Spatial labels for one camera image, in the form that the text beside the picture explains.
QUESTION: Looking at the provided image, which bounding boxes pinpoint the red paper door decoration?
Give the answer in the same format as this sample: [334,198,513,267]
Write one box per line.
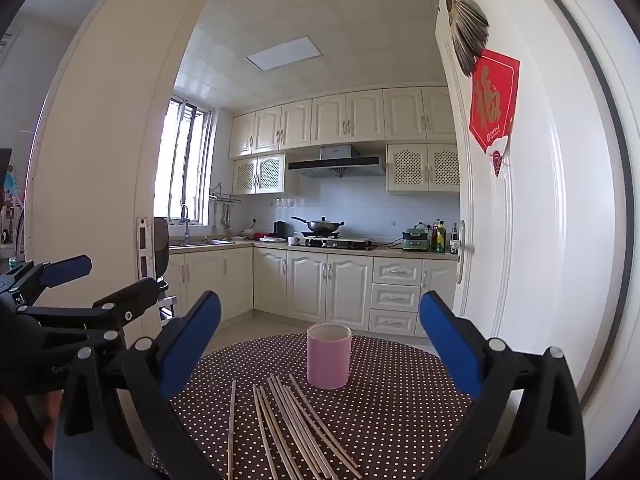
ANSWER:
[468,49,521,178]

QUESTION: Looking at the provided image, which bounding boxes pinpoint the hanging feather fan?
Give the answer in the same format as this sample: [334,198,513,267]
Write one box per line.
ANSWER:
[440,0,490,78]

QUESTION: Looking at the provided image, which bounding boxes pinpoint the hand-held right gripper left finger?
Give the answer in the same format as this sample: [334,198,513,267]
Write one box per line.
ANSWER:
[54,290,222,480]

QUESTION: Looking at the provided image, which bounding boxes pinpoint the bunch of wooden chopsticks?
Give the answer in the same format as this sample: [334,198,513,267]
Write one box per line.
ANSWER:
[227,372,363,480]

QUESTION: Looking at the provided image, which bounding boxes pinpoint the gas stove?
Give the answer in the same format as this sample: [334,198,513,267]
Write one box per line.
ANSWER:
[300,232,375,251]

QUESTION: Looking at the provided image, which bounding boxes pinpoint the range hood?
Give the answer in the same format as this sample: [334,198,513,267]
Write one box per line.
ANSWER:
[287,144,386,179]

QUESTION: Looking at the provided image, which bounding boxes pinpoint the white door handle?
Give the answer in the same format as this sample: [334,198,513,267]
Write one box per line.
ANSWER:
[456,220,476,281]

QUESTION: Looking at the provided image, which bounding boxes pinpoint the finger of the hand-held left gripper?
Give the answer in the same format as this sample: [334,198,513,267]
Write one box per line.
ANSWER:
[0,255,93,306]
[30,277,161,347]

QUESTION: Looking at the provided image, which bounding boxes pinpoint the white door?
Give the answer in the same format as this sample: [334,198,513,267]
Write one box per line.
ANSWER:
[435,0,631,461]

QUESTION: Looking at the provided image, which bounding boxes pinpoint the pink cup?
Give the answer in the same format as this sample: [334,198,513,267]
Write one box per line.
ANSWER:
[306,323,352,391]

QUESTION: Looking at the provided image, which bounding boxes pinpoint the green electric cooker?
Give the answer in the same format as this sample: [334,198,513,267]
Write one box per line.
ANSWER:
[401,226,431,252]

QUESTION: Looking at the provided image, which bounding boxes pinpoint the kitchen window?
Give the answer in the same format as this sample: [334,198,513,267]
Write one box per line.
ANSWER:
[154,97,213,226]

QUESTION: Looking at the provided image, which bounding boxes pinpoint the metal wok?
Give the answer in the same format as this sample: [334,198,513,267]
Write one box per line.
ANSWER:
[291,216,346,235]

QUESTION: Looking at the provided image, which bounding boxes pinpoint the person's left hand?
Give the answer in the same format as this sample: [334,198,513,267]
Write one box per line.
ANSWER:
[0,392,63,453]

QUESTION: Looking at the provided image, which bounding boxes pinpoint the cream cabinet drawer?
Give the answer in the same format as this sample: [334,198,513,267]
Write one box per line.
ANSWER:
[369,308,418,337]
[372,257,423,286]
[371,284,422,313]

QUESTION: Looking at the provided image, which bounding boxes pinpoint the cream lower kitchen cabinets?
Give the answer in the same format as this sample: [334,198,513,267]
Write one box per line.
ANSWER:
[167,246,458,338]

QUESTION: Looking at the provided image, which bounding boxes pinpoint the cream lattice door cabinet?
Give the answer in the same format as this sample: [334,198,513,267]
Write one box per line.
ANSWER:
[386,143,461,193]
[232,153,287,196]

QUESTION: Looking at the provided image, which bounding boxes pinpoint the metal door latch plate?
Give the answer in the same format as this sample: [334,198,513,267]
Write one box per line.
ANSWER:
[136,216,155,278]

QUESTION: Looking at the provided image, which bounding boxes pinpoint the cream upper wall cabinets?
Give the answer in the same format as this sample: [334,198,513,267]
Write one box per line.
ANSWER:
[228,86,457,159]

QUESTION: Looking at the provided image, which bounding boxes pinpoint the ceiling light panel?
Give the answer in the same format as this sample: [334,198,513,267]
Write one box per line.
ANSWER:
[244,35,326,72]

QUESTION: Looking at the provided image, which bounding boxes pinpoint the wall utensil rail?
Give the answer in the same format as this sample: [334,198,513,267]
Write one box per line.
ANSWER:
[209,183,241,233]

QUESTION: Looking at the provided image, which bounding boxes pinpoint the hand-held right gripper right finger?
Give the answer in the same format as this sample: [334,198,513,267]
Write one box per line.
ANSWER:
[419,290,586,480]

